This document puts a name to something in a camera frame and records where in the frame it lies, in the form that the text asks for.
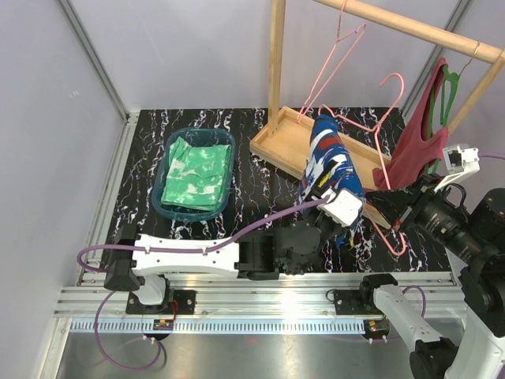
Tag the pink wire hanger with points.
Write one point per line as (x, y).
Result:
(376, 131)
(319, 85)

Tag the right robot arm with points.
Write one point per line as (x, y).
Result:
(464, 338)

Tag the maroon tank top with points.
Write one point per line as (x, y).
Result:
(415, 148)

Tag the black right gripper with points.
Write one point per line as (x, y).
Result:
(410, 203)

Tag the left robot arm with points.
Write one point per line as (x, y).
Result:
(140, 263)

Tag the green hanger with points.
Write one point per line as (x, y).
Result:
(447, 85)

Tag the blue patterned trousers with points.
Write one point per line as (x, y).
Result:
(328, 165)

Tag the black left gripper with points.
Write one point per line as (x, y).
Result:
(335, 230)

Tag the aluminium mounting rail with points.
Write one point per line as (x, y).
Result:
(224, 305)

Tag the green tie-dye trousers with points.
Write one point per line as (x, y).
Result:
(196, 176)

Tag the teal plastic basket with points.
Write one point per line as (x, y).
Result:
(200, 138)

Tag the wooden clothes rack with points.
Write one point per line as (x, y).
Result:
(284, 141)

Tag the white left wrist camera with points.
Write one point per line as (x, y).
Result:
(342, 206)

